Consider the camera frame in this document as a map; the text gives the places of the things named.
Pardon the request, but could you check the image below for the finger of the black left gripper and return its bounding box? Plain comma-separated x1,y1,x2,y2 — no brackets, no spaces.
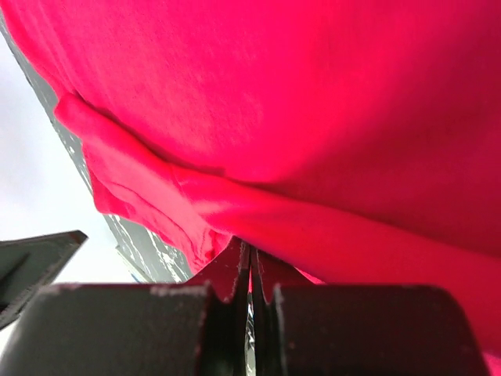
1,230,88,328

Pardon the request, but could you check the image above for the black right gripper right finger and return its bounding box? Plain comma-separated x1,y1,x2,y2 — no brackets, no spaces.
250,249,489,375

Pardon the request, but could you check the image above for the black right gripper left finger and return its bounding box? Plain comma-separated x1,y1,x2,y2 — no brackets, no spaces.
1,239,250,375

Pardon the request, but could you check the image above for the pink red t-shirt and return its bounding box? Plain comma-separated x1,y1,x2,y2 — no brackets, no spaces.
1,1,500,374

